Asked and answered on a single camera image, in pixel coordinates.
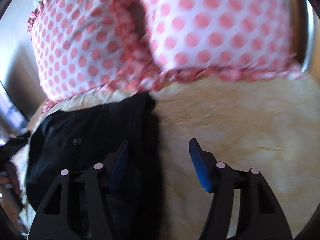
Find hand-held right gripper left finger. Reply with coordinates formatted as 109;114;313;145
27;140;130;240

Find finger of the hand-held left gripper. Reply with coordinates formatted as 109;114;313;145
9;131;32;153

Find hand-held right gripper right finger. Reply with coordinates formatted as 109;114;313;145
189;138;293;240

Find black pants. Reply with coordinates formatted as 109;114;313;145
26;92;162;240

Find person's left hand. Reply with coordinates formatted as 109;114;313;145
0;175;19;195

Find yellow patterned bedspread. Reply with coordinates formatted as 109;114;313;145
11;74;320;240

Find pink polka dot pillow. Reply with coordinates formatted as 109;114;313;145
139;0;303;91
26;0;157;113

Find wooden door frame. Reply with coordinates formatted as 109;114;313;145
287;0;316;73

